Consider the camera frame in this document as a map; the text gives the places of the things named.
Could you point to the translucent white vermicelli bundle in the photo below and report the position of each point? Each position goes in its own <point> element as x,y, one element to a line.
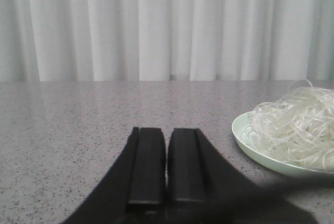
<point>297,128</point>

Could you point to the mint green round plate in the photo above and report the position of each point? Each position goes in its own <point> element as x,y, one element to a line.
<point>239,127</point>

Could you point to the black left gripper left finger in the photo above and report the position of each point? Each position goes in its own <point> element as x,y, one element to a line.
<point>133,189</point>

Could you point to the white pleated curtain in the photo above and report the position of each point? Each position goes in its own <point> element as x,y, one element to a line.
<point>49,40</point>

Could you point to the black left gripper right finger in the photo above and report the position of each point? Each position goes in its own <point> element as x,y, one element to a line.
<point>198,175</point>

